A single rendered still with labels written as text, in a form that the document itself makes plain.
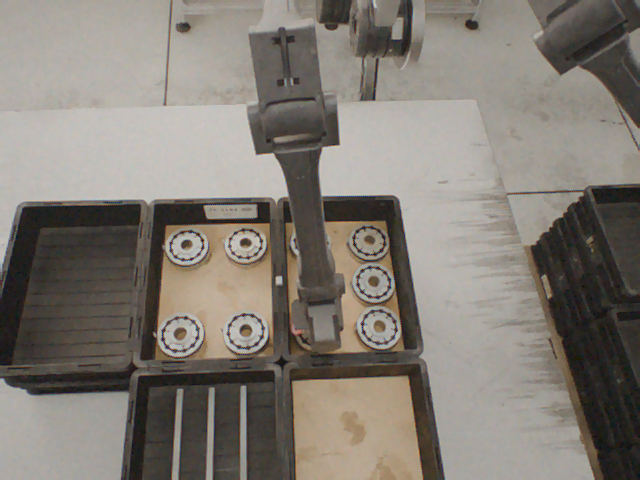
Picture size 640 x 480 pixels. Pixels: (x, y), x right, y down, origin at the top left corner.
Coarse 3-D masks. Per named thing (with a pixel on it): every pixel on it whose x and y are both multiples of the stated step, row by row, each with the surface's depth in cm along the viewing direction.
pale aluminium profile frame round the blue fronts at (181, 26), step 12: (180, 0) 263; (480, 0) 278; (180, 12) 269; (192, 12) 270; (204, 12) 271; (216, 12) 271; (228, 12) 272; (240, 12) 272; (252, 12) 273; (312, 12) 276; (432, 12) 283; (444, 12) 283; (456, 12) 284; (468, 12) 285; (480, 12) 285; (180, 24) 278; (324, 24) 287; (468, 24) 293
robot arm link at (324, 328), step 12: (300, 300) 93; (324, 300) 94; (336, 300) 94; (312, 312) 93; (324, 312) 93; (312, 324) 94; (324, 324) 92; (336, 324) 94; (312, 336) 93; (324, 336) 91; (336, 336) 93; (312, 348) 93; (324, 348) 94; (336, 348) 95
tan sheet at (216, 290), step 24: (216, 240) 127; (168, 264) 123; (216, 264) 124; (264, 264) 124; (168, 288) 120; (192, 288) 120; (216, 288) 121; (240, 288) 121; (264, 288) 121; (168, 312) 117; (192, 312) 118; (216, 312) 118; (264, 312) 119; (216, 336) 115
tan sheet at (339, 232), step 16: (288, 224) 130; (336, 224) 131; (352, 224) 131; (384, 224) 132; (288, 240) 128; (336, 240) 129; (288, 256) 126; (336, 256) 127; (288, 272) 124; (352, 272) 125; (288, 288) 122; (288, 304) 120; (352, 304) 121; (352, 320) 119; (352, 336) 117; (400, 336) 118; (336, 352) 115
